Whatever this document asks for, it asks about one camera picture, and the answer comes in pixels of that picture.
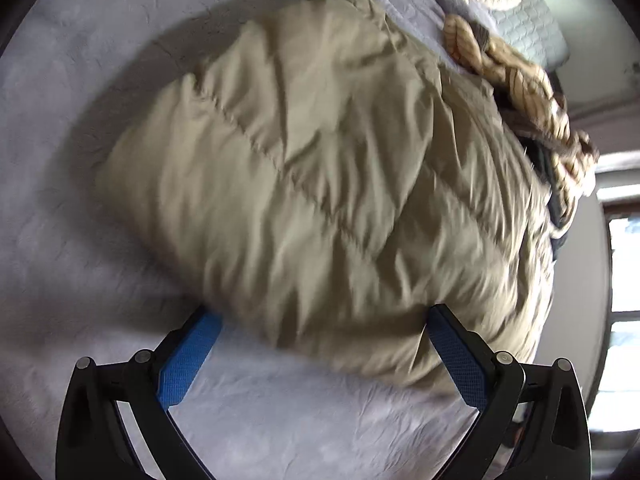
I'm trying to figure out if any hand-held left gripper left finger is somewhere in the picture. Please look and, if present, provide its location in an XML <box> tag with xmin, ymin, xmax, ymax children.
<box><xmin>55</xmin><ymin>306</ymin><xmax>224</xmax><ymax>480</ymax></box>

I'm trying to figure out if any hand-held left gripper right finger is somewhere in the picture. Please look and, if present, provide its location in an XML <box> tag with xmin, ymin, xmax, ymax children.
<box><xmin>424</xmin><ymin>303</ymin><xmax>592</xmax><ymax>480</ymax></box>

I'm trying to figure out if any beige puffer jacket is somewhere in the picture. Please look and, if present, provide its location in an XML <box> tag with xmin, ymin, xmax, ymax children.
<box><xmin>94</xmin><ymin>0</ymin><xmax>559</xmax><ymax>397</ymax></box>

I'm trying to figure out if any window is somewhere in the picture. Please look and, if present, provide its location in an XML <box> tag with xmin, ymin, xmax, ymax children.
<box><xmin>592</xmin><ymin>157</ymin><xmax>640</xmax><ymax>433</ymax></box>

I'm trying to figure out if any black garment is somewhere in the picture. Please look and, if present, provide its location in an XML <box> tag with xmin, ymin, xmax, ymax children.
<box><xmin>500</xmin><ymin>95</ymin><xmax>576</xmax><ymax>252</ymax></box>

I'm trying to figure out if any beige striped garment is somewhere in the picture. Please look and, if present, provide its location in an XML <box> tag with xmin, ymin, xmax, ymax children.
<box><xmin>443</xmin><ymin>12</ymin><xmax>601</xmax><ymax>213</ymax></box>

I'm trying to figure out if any purple bed blanket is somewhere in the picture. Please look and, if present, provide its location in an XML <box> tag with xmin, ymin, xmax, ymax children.
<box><xmin>0</xmin><ymin>0</ymin><xmax>506</xmax><ymax>480</ymax></box>

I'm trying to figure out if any grey quilted headboard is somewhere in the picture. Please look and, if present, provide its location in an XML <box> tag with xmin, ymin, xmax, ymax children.
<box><xmin>492</xmin><ymin>0</ymin><xmax>572</xmax><ymax>69</ymax></box>

